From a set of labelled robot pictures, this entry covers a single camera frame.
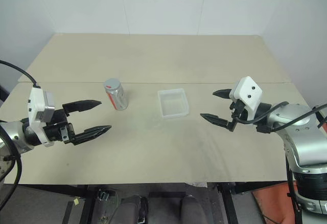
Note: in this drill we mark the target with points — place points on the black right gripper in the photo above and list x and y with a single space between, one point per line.
238 110

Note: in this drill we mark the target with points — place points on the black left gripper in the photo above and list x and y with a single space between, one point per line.
57 132

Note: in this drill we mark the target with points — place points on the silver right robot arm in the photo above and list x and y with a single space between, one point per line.
301 142

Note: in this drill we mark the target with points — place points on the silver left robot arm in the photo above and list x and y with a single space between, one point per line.
15 135

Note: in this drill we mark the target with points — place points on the grey plastic shaker jar lid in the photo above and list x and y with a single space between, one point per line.
112 84

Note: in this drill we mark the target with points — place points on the clear plastic tray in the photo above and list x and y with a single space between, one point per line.
173 103

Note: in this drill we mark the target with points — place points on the silver red soda can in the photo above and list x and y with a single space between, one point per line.
118 100

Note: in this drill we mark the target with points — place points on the silver metal clamp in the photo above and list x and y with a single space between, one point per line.
103 195

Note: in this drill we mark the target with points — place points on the small yellow tape piece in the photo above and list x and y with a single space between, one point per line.
76 202

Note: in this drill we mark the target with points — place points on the orange floor mat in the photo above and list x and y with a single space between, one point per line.
270 201

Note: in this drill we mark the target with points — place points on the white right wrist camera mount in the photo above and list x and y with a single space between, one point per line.
249 88

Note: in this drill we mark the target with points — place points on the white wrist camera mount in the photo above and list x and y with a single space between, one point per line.
35 98
249 88

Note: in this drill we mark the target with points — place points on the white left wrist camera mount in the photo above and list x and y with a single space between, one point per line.
35 98

